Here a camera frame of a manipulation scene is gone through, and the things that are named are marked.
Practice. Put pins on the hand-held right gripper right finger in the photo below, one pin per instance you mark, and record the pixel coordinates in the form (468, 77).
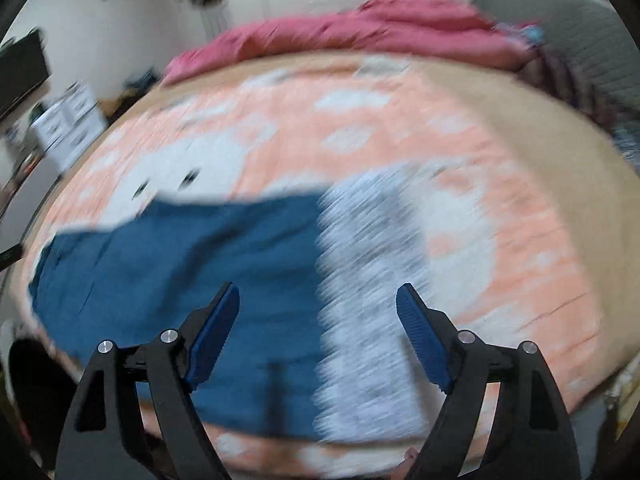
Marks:
(422, 335)

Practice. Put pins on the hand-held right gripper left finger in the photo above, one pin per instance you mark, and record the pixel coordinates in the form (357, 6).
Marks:
(215, 330)

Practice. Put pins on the blue pants with lace trim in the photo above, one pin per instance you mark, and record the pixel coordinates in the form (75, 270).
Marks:
(200, 260)

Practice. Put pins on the beige bed sheet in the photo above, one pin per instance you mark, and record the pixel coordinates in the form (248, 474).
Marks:
(550, 160)

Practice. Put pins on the peach and white printed blanket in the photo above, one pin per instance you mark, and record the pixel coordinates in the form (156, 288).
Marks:
(380, 120)

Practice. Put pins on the white drawer chest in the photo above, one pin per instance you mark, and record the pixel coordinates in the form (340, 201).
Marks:
(70, 120)

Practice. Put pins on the pile of folded clothes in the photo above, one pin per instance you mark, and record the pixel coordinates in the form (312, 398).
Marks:
(141, 80)

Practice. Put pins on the dark plaid cloth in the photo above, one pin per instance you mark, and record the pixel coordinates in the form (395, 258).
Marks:
(565, 85)

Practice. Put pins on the pink comforter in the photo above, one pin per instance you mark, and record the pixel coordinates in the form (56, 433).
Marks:
(350, 27)

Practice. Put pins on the colourful patterned pillow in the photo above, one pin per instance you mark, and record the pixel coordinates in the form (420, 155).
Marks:
(527, 32)

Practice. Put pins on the grey padded headboard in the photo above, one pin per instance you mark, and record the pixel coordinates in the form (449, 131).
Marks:
(560, 25)

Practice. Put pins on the black wall television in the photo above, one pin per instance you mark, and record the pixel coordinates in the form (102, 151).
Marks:
(22, 72)

